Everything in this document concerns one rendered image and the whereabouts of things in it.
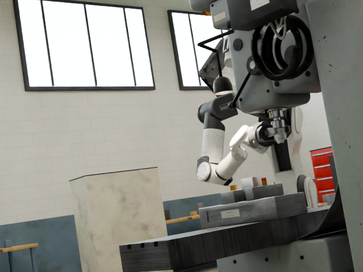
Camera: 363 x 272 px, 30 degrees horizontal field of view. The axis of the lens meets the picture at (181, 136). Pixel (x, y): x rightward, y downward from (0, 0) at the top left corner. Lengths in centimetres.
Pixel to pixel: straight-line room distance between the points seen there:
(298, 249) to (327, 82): 54
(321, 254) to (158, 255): 53
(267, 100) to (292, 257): 53
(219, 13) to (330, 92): 64
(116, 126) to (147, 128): 65
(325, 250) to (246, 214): 28
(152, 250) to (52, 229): 850
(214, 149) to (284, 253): 71
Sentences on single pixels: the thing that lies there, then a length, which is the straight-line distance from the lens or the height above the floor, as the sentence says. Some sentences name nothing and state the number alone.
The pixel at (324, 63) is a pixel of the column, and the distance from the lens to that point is 199.
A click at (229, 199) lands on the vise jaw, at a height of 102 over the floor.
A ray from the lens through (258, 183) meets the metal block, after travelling 224.
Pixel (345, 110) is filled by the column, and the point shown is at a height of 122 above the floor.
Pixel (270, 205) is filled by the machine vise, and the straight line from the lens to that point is 212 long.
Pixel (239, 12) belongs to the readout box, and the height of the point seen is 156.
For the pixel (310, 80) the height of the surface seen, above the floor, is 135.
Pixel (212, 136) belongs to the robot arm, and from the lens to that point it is 278.
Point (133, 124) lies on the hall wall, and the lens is 1149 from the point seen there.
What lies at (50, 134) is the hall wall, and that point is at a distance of 1059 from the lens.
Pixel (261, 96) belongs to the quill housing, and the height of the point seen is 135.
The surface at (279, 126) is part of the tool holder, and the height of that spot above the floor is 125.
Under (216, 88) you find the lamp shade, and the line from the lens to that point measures 252.
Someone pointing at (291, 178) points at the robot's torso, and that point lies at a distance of 308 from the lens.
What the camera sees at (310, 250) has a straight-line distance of 215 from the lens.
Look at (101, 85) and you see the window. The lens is 1121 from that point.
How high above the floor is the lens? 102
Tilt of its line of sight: 6 degrees up
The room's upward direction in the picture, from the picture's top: 9 degrees counter-clockwise
